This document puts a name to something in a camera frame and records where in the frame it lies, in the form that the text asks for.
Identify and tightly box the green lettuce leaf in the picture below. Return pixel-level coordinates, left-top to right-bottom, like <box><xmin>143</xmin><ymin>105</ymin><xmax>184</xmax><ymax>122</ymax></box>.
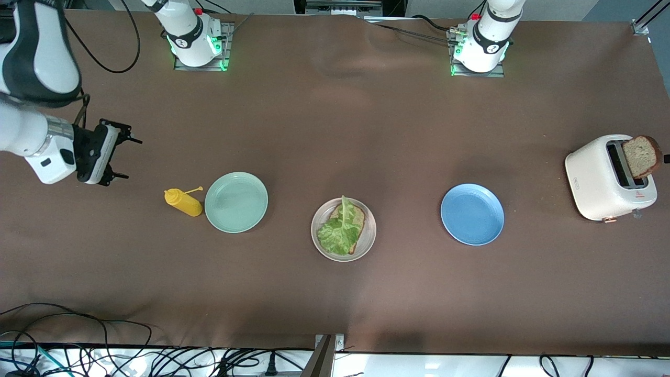
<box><xmin>317</xmin><ymin>195</ymin><xmax>362</xmax><ymax>256</ymax></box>

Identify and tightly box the light brown bread slice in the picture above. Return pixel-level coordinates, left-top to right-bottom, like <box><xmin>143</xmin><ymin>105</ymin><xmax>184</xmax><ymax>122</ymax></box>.
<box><xmin>329</xmin><ymin>203</ymin><xmax>367</xmax><ymax>256</ymax></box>

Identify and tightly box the mint green plate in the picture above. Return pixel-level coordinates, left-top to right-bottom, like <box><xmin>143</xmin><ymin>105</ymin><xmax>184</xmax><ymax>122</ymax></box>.
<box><xmin>204</xmin><ymin>172</ymin><xmax>269</xmax><ymax>234</ymax></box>

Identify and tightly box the blue plate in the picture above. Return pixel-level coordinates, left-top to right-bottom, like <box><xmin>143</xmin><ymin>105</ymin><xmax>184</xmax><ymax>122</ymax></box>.
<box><xmin>440</xmin><ymin>183</ymin><xmax>505</xmax><ymax>246</ymax></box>

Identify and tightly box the beige plate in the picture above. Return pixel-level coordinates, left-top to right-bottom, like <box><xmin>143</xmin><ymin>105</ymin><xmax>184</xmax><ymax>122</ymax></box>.
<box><xmin>311</xmin><ymin>197</ymin><xmax>377</xmax><ymax>262</ymax></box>

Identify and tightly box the dark crust bread slice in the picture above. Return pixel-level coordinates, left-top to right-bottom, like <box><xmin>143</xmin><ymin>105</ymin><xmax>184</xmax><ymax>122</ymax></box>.
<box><xmin>622</xmin><ymin>135</ymin><xmax>663</xmax><ymax>180</ymax></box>

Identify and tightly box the yellow mustard squeeze bottle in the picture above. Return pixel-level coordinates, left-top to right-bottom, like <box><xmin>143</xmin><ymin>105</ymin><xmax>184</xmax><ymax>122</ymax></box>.
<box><xmin>164</xmin><ymin>186</ymin><xmax>204</xmax><ymax>217</ymax></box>

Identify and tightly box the white toaster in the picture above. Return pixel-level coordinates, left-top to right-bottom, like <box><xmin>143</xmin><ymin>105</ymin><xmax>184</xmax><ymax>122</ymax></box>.
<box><xmin>564</xmin><ymin>134</ymin><xmax>658</xmax><ymax>223</ymax></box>

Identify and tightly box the brown table cloth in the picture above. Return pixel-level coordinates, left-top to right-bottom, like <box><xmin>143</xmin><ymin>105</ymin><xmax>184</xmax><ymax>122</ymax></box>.
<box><xmin>0</xmin><ymin>9</ymin><xmax>670</xmax><ymax>357</ymax></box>

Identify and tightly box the black control box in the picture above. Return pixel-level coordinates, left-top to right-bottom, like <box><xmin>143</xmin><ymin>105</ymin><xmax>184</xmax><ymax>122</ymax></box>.
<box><xmin>293</xmin><ymin>0</ymin><xmax>408</xmax><ymax>19</ymax></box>

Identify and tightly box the aluminium frame rail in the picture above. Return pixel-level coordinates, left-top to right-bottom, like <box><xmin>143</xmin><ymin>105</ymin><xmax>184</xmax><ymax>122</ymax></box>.
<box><xmin>631</xmin><ymin>0</ymin><xmax>670</xmax><ymax>36</ymax></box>

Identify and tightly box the long black floor cable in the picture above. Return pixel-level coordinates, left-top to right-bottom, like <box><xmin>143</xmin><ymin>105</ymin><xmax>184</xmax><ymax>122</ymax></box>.
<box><xmin>0</xmin><ymin>303</ymin><xmax>153</xmax><ymax>377</ymax></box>

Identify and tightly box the teal cable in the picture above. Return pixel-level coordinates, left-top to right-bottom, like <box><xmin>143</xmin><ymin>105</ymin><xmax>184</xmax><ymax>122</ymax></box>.
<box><xmin>0</xmin><ymin>340</ymin><xmax>55</xmax><ymax>373</ymax></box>

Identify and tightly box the dark aluminium post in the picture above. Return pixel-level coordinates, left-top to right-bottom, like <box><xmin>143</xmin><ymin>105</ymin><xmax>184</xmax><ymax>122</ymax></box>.
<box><xmin>303</xmin><ymin>335</ymin><xmax>336</xmax><ymax>377</ymax></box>

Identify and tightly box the black base cable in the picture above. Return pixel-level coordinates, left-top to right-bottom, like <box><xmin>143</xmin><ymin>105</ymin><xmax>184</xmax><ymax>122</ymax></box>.
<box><xmin>411</xmin><ymin>15</ymin><xmax>457</xmax><ymax>34</ymax></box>

